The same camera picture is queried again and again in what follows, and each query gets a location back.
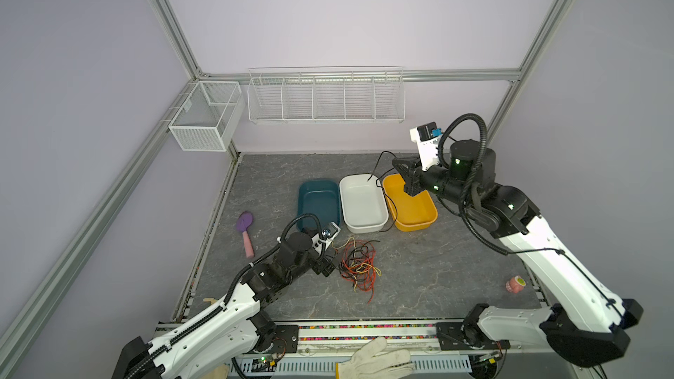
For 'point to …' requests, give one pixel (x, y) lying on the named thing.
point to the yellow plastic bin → (409, 212)
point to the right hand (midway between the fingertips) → (395, 163)
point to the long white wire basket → (326, 95)
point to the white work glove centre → (368, 363)
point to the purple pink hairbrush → (243, 223)
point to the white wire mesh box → (206, 119)
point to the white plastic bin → (363, 203)
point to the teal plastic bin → (321, 198)
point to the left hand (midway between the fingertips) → (329, 242)
